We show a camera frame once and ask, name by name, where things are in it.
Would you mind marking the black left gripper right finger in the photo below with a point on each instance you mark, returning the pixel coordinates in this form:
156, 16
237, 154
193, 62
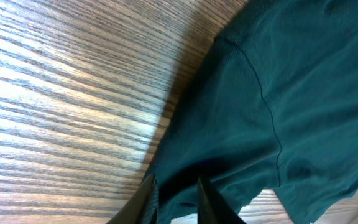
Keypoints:
212, 207

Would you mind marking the dark teal t-shirt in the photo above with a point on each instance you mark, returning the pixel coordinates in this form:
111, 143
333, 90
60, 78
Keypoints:
274, 105

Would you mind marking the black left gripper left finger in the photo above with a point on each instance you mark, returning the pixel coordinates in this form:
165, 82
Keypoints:
133, 211

